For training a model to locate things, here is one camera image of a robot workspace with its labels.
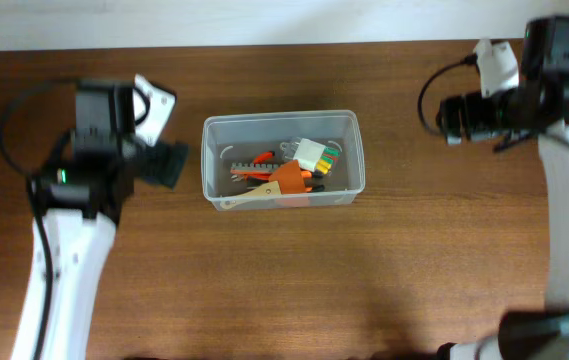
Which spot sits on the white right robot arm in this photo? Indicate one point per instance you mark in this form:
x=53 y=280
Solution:
x=521 y=98

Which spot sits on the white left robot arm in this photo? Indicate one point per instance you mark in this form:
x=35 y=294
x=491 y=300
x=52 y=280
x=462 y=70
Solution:
x=77 y=196

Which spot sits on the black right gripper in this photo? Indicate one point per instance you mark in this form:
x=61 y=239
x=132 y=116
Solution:
x=473 y=124

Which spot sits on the orange black needle-nose pliers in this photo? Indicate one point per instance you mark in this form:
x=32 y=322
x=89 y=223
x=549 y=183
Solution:
x=289 y=182

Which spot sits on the clear plastic container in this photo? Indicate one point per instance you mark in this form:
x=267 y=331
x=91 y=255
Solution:
x=239 y=152

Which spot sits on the orange socket rail strip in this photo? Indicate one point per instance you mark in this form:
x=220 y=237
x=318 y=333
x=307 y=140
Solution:
x=253 y=168

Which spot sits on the pack of coloured bits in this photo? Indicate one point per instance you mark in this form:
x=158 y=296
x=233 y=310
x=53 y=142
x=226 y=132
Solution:
x=312 y=156

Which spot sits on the orange scraper wooden handle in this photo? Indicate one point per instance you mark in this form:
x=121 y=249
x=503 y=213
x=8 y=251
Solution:
x=269 y=189

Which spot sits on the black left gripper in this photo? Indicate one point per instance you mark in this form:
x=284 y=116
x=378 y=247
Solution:
x=165 y=161

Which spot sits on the small red cutting pliers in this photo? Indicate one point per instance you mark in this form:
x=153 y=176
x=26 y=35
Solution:
x=262 y=158

